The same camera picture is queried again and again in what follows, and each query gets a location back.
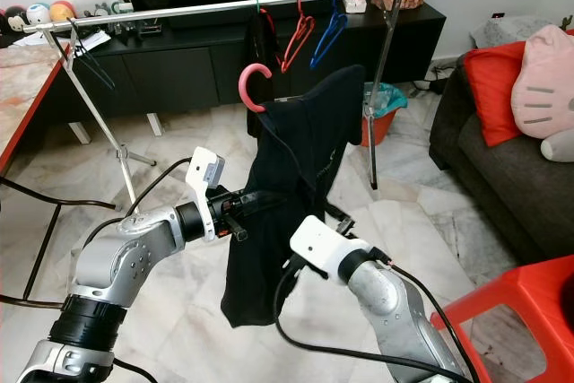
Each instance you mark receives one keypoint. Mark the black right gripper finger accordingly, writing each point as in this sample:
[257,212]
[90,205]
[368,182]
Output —
[339,217]

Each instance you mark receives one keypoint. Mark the plain black shirt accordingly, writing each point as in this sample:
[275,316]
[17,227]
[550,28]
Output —
[300,159]

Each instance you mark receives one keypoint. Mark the pink plastic hanger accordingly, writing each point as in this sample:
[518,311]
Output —
[244,89]

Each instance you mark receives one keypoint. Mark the thin black hanger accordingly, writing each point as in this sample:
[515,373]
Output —
[94,69]

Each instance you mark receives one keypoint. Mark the blue plastic hanger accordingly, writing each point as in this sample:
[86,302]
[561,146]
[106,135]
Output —
[336,15]

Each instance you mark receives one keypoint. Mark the green plastic hanger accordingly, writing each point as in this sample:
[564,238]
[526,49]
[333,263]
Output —
[257,6]

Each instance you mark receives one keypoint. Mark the red plastic hanger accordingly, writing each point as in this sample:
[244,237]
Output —
[300,13]

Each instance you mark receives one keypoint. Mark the orange bin with teal liner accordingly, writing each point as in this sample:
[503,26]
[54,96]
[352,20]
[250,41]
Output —
[386,105]

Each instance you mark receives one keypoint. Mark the black TV cabinet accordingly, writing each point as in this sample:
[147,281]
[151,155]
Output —
[179,73]

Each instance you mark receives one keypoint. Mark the black shirt with red trim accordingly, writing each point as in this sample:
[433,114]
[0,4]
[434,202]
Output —
[256,51]

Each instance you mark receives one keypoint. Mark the dark brown sofa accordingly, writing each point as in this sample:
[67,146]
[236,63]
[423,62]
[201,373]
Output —
[502,186]

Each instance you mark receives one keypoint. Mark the red plastic stool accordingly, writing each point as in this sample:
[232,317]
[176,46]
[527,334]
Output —
[520,298]

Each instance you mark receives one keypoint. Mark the red cushion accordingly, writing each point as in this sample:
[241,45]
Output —
[493,87]

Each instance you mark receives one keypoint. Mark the white tissue pack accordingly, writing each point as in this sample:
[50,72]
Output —
[354,4]

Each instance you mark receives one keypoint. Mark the grey plastic bag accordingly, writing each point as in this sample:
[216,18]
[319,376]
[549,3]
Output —
[502,31]

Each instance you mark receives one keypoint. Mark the pink cat face cushion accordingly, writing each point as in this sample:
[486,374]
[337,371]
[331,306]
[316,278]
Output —
[547,78]

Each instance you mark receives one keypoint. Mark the yellow red plush toy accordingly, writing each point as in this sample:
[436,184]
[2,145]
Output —
[63,11]

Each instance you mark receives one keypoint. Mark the white blue plush toy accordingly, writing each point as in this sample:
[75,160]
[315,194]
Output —
[39,13]

